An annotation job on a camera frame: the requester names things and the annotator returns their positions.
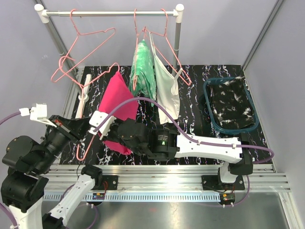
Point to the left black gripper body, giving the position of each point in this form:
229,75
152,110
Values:
66,127

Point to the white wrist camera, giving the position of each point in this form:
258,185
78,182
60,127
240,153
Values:
37,113
100,124

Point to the black marble pattern mat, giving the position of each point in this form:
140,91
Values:
193,120

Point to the aluminium mounting rail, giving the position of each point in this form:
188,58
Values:
183,183

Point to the green white tie-dye trousers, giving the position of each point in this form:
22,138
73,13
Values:
142,79

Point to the white camisole top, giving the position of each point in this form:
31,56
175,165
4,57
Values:
167,86

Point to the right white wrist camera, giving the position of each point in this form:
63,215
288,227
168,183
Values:
100,124

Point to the blue plastic basket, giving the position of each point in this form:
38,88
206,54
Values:
218,128

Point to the black white tie-dye trousers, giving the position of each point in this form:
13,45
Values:
230,105

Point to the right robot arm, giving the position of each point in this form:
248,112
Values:
166,144

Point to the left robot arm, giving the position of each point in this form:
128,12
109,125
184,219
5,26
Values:
22,190

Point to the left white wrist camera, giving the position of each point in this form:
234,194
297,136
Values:
37,113

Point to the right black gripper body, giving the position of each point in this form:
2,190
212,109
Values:
113,134

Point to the magenta trousers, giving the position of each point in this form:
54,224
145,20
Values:
116,93

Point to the silver clothes rack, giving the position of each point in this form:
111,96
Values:
69,65

